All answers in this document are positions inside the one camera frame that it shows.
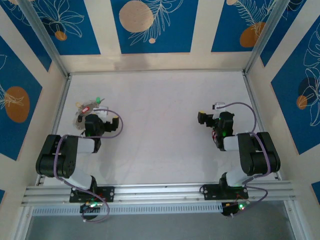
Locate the key with red tag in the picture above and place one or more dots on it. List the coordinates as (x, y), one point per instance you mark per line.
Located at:
(85, 109)

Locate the metal key plate with rings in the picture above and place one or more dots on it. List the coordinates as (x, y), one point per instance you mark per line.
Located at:
(79, 112)

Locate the green key tag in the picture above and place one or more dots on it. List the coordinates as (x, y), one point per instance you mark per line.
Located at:
(98, 100)

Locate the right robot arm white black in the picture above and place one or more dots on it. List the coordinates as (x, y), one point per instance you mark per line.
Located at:
(250, 155)

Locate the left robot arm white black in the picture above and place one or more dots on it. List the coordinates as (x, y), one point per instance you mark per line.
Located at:
(67, 155)

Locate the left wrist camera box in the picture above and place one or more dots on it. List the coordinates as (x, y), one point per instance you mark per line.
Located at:
(101, 111)

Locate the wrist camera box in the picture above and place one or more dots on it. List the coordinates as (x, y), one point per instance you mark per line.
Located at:
(218, 106)
(101, 111)

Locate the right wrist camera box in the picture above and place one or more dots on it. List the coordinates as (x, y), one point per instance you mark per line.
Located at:
(218, 106)

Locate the aluminium table edge rail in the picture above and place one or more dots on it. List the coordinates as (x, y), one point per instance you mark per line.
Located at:
(155, 73)
(255, 105)
(61, 105)

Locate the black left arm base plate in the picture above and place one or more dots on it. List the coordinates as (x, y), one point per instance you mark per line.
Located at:
(107, 193)

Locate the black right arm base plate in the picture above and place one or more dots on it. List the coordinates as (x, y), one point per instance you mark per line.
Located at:
(212, 192)

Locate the aluminium mounting rail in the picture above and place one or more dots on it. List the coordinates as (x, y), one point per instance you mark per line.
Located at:
(160, 192)

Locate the aluminium frame post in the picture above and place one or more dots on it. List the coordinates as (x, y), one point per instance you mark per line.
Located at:
(267, 35)
(45, 37)

